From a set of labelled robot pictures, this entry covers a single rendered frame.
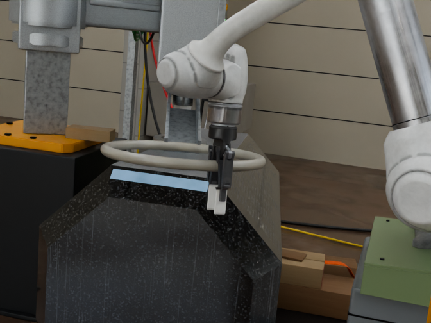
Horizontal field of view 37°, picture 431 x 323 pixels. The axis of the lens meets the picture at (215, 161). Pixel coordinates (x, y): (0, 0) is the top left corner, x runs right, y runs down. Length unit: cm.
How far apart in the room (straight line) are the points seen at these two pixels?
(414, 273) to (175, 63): 69
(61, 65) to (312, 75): 472
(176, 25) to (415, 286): 144
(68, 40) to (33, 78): 23
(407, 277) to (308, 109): 609
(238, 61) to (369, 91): 566
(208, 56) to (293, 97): 587
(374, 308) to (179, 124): 118
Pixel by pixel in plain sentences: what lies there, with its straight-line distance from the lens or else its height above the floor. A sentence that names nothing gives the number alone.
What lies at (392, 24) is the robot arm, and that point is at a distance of 127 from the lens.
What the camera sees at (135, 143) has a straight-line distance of 205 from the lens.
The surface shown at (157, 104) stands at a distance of 541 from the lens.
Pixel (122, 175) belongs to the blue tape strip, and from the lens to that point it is 206.
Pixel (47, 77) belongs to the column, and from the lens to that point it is 294.
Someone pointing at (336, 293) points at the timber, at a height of 14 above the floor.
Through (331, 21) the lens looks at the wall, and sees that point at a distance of 729.
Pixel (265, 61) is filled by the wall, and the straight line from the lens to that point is 741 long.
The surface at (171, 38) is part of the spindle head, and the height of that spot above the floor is 126.
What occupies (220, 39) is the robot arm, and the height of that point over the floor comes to 127.
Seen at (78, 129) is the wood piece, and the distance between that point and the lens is 287.
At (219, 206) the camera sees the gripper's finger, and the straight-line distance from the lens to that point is 168.
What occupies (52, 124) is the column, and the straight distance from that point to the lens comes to 296.
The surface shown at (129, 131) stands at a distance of 508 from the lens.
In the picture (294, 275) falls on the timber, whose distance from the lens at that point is 313.
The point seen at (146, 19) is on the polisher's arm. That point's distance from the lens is 302.
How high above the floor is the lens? 128
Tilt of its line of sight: 11 degrees down
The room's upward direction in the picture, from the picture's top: 5 degrees clockwise
